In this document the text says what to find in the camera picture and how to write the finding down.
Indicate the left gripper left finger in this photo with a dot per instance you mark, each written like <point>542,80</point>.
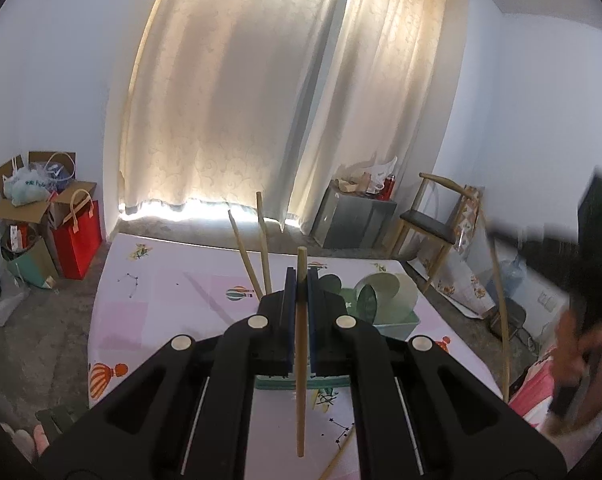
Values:
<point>184,413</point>

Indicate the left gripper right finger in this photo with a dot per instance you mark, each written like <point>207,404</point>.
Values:
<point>418,413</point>

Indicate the dark metal spoon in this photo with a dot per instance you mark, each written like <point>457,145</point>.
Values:
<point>367,304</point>

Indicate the person's right hand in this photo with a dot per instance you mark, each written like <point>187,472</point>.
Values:
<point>573,358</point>

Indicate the blue water jug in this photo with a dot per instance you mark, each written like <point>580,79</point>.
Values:
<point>511,274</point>

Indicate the green star-pattern utensil basket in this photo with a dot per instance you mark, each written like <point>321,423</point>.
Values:
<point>399,331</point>

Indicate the floral cushion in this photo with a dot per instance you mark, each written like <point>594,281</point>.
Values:
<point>468,219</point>

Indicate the wooden chair black seat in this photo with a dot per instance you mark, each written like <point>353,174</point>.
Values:
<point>446,235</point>

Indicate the grey metal cabinet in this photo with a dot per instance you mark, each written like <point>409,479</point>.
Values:
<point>350,220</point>

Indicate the red paper bag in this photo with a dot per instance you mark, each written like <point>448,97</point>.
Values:
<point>78,236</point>

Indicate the red thermos bottle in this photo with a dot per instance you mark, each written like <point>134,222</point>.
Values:
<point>388,185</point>

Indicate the green paper bag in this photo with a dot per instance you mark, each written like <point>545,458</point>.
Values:
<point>26,256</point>

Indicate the cardboard box pile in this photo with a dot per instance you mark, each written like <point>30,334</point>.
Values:
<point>45,189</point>

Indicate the beige window curtain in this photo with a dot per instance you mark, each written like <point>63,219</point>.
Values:
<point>264,101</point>

